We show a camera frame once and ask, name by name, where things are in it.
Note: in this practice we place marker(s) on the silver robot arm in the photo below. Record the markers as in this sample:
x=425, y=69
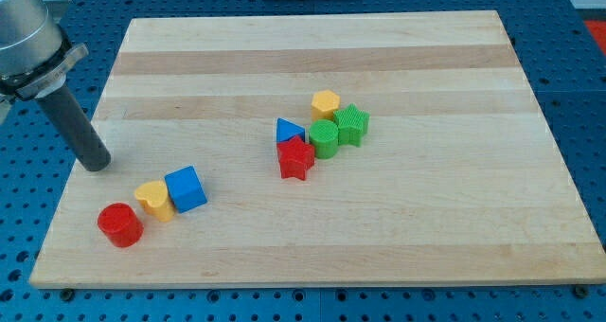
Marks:
x=36, y=53

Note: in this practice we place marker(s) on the blue cube block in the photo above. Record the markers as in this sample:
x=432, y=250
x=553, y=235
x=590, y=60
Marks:
x=185, y=189

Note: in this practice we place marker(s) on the wooden board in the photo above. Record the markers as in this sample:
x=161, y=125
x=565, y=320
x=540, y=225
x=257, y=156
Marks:
x=458, y=181

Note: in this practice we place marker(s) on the red star block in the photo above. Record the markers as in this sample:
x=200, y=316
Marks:
x=295, y=158

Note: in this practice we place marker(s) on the yellow hexagon block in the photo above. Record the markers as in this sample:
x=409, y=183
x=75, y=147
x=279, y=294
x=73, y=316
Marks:
x=324, y=104

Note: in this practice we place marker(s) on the yellow heart block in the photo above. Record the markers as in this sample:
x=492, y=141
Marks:
x=154, y=198

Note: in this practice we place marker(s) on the green cylinder block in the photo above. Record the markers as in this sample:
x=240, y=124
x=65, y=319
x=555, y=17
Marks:
x=323, y=135

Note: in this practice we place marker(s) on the blue triangle block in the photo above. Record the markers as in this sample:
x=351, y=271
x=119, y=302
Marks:
x=286, y=130

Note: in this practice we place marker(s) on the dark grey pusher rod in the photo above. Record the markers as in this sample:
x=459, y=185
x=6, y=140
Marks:
x=73, y=125

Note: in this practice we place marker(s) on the green star block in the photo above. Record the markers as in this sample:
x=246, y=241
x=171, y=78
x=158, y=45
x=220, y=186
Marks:
x=352, y=124

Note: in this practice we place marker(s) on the red cylinder block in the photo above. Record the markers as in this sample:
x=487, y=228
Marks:
x=120, y=225

